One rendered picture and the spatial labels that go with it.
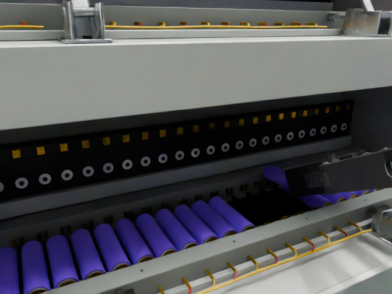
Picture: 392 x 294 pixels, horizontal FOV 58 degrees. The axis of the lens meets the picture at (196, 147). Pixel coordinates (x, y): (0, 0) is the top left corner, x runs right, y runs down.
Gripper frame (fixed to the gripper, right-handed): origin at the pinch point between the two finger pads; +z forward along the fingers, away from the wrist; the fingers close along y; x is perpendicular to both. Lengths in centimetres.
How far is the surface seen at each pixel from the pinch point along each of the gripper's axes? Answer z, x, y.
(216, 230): 3.5, -2.5, -11.2
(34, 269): 4.3, -1.6, -26.7
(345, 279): -3.6, -8.4, -4.2
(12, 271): 5.1, -1.3, -28.2
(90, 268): 2.8, -2.4, -22.9
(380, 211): -2.0, -4.6, 4.1
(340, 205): 0.4, -3.3, 1.7
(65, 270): 3.3, -2.1, -24.6
